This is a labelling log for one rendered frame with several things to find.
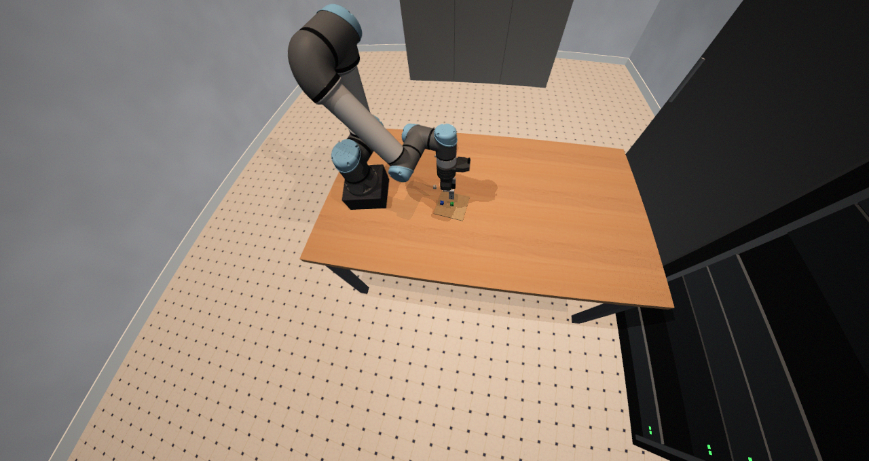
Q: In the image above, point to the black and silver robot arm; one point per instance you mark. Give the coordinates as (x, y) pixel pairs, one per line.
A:
(329, 39)

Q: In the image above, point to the tan mat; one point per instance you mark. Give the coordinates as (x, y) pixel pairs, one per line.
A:
(454, 212)

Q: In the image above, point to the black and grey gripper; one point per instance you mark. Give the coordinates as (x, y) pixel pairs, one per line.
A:
(446, 171)

